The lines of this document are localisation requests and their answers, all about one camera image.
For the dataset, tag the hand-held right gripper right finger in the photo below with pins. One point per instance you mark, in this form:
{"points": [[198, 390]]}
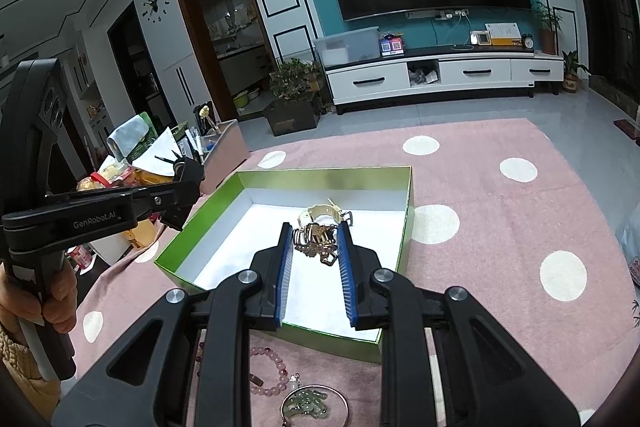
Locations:
{"points": [[347, 277]]}

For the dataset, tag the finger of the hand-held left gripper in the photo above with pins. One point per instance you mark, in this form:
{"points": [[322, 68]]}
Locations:
{"points": [[176, 216], [172, 194]]}

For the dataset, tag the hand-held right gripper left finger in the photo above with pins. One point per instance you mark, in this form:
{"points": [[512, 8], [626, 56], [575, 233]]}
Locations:
{"points": [[283, 277]]}

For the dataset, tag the green cardboard box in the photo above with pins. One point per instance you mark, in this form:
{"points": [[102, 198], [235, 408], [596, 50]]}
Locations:
{"points": [[240, 232]]}

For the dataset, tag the person's left hand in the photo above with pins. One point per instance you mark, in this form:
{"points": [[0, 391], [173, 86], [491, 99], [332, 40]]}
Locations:
{"points": [[57, 307]]}

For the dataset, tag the yellow snack packet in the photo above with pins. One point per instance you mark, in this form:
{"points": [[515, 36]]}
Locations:
{"points": [[150, 177]]}

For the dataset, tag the black pencils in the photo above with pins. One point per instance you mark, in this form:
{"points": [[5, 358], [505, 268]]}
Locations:
{"points": [[165, 157]]}

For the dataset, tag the white paper sheet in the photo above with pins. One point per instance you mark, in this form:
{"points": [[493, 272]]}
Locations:
{"points": [[160, 152]]}

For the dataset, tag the green carton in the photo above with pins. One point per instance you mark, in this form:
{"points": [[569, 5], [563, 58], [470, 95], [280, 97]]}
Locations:
{"points": [[147, 139]]}

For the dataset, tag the pink desk organizer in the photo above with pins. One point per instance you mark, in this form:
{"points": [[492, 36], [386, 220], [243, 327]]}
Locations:
{"points": [[227, 152]]}

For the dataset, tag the cream wrist watch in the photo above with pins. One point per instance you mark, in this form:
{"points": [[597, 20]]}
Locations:
{"points": [[320, 211]]}

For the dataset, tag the grey blue cloth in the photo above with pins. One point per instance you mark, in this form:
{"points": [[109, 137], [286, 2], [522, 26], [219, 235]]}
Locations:
{"points": [[122, 137]]}

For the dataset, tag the pen with yellow topper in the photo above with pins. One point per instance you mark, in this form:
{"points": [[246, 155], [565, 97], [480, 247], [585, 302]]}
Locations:
{"points": [[204, 112]]}

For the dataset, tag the green basin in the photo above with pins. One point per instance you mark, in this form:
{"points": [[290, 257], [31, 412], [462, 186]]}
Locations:
{"points": [[245, 99]]}

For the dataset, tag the green jade pendant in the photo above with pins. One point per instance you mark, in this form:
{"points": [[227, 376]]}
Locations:
{"points": [[307, 402]]}

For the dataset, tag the silver bangle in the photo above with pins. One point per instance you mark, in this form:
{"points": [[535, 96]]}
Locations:
{"points": [[283, 409]]}

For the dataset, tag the pink polka dot tablecloth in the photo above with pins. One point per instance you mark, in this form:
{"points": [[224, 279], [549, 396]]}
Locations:
{"points": [[475, 217]]}

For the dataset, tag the bushy plant in dark planter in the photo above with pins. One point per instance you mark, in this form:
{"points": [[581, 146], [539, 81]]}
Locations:
{"points": [[292, 102]]}

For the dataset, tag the white television cabinet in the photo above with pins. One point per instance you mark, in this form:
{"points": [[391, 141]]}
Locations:
{"points": [[375, 79]]}

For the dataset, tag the grey bag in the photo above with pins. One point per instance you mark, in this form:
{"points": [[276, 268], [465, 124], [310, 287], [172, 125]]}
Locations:
{"points": [[422, 77]]}

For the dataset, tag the clear plastic storage bin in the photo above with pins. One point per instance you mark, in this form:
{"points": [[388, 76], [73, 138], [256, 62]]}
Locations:
{"points": [[347, 47]]}

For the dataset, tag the blue and red stand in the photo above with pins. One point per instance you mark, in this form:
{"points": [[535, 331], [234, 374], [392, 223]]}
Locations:
{"points": [[391, 46]]}

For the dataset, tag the small white display device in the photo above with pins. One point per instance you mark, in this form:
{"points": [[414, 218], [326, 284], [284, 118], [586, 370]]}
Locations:
{"points": [[481, 38]]}

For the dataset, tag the white power strip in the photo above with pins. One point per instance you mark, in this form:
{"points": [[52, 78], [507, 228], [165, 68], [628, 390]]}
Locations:
{"points": [[450, 13]]}

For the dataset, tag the white plastic bag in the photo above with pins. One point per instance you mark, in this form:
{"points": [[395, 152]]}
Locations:
{"points": [[631, 252]]}

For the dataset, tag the yellow and white box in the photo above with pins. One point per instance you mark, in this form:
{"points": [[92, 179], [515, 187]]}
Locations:
{"points": [[502, 34]]}

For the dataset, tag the black alarm clock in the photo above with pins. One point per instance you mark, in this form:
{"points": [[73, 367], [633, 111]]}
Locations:
{"points": [[528, 42]]}

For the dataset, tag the small potted floor plant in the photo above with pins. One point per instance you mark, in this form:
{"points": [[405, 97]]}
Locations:
{"points": [[571, 79]]}

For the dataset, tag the potted plant in brown pot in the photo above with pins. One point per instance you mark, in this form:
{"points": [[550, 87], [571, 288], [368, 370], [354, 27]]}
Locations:
{"points": [[547, 39]]}

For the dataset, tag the dark brown object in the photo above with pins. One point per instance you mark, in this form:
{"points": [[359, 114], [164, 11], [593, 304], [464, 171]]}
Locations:
{"points": [[627, 129]]}

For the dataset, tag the black antler wall clock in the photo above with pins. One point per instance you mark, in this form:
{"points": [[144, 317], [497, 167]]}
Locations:
{"points": [[156, 4]]}

